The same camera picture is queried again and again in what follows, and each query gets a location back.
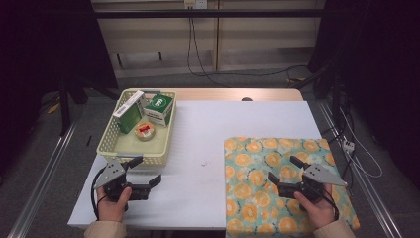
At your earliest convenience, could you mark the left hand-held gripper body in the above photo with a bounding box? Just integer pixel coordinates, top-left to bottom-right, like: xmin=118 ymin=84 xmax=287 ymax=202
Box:
xmin=93 ymin=159 xmax=152 ymax=203

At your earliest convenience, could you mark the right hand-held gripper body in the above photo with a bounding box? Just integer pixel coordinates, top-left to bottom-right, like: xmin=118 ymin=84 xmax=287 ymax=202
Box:
xmin=277 ymin=164 xmax=349 ymax=202

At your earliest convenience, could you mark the pale yellow plastic basket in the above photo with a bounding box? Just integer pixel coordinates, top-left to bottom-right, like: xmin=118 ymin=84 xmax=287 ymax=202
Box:
xmin=96 ymin=88 xmax=177 ymax=168

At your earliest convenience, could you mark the orange print cloth bag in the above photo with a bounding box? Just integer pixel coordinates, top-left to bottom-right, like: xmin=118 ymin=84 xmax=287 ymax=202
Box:
xmin=223 ymin=136 xmax=361 ymax=238

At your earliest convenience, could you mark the round tin with red label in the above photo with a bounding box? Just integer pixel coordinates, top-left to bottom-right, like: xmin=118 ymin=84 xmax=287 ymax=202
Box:
xmin=134 ymin=121 xmax=157 ymax=142

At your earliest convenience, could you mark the tall green and white box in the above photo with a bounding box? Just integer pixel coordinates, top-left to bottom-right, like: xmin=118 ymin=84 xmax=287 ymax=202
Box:
xmin=112 ymin=90 xmax=148 ymax=135

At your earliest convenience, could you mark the green topped cube box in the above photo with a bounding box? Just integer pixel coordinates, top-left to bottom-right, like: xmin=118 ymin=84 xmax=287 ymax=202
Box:
xmin=144 ymin=93 xmax=175 ymax=128

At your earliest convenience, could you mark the person's left hand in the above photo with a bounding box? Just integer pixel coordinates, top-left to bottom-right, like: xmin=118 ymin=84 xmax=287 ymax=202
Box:
xmin=96 ymin=186 xmax=133 ymax=223

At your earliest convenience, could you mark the person's right hand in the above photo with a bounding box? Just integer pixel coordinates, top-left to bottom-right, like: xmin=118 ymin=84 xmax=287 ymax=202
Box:
xmin=293 ymin=183 xmax=336 ymax=231

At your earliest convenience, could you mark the white power strip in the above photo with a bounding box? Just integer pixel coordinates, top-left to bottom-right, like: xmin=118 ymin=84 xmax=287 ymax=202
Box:
xmin=342 ymin=139 xmax=356 ymax=154

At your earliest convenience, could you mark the white table sheet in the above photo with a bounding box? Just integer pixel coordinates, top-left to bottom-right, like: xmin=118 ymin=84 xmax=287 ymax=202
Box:
xmin=67 ymin=99 xmax=323 ymax=231

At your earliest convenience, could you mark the black metal stand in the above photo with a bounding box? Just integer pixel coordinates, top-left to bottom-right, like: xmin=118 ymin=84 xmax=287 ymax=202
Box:
xmin=57 ymin=75 xmax=88 ymax=137

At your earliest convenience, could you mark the dark curtain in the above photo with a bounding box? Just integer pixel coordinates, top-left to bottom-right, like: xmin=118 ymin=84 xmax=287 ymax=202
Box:
xmin=0 ymin=0 xmax=118 ymax=173
xmin=308 ymin=0 xmax=420 ymax=189

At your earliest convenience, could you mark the left hand-held gripper cable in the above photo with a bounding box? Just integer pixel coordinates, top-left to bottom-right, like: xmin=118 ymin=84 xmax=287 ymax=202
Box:
xmin=90 ymin=167 xmax=108 ymax=221

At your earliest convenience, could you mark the hand-held gripper cable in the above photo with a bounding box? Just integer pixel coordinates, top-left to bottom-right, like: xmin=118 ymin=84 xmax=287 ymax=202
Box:
xmin=321 ymin=194 xmax=341 ymax=222
xmin=90 ymin=167 xmax=108 ymax=221

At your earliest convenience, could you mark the right hand-held gripper cable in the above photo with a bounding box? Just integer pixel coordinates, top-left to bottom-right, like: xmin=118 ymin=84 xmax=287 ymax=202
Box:
xmin=321 ymin=194 xmax=341 ymax=222

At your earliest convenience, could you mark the white floor cable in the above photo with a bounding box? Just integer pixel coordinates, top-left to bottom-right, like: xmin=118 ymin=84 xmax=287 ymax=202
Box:
xmin=340 ymin=108 xmax=384 ymax=179

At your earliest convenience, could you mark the aluminium floor rail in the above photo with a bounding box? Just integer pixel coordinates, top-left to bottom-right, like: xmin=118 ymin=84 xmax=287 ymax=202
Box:
xmin=318 ymin=100 xmax=404 ymax=238
xmin=6 ymin=122 xmax=78 ymax=238

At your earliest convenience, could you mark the black hanging cable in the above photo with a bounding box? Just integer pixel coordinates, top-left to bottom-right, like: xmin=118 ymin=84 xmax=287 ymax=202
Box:
xmin=187 ymin=17 xmax=308 ymax=88

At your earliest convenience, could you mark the white wall socket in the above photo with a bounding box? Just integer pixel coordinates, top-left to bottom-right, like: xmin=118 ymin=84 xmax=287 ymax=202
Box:
xmin=183 ymin=0 xmax=208 ymax=10

